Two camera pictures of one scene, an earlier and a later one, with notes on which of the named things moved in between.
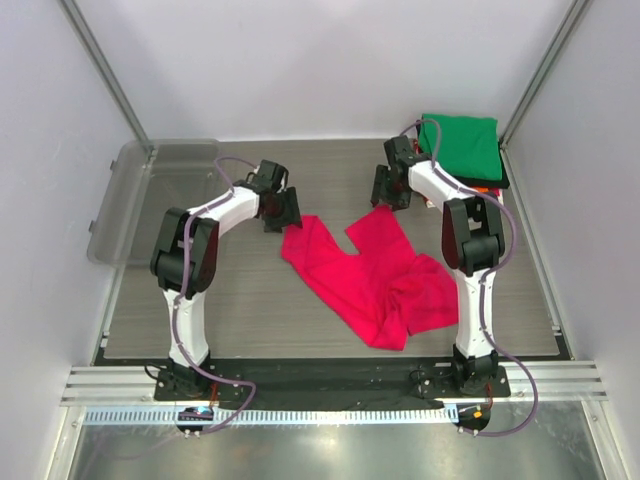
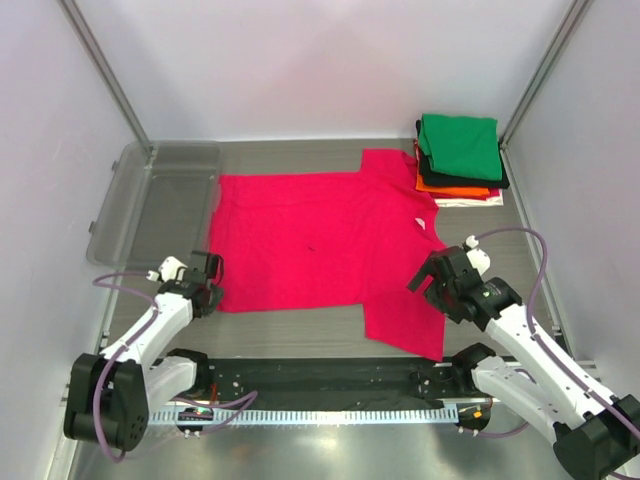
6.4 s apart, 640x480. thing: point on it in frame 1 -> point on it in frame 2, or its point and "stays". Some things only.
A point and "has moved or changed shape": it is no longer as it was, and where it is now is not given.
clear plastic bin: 140,189 stays
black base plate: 330,384 stays
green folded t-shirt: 469,145 stays
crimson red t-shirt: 386,291 has moved or changed shape
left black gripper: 290,215 -> 216,297
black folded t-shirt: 502,183 stays
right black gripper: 400,201 -> 431,293
